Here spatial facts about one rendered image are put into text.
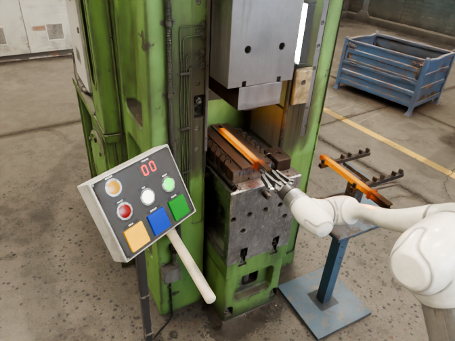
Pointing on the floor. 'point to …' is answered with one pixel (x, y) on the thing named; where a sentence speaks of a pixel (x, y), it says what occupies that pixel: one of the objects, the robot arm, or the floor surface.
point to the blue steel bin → (395, 69)
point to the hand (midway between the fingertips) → (263, 168)
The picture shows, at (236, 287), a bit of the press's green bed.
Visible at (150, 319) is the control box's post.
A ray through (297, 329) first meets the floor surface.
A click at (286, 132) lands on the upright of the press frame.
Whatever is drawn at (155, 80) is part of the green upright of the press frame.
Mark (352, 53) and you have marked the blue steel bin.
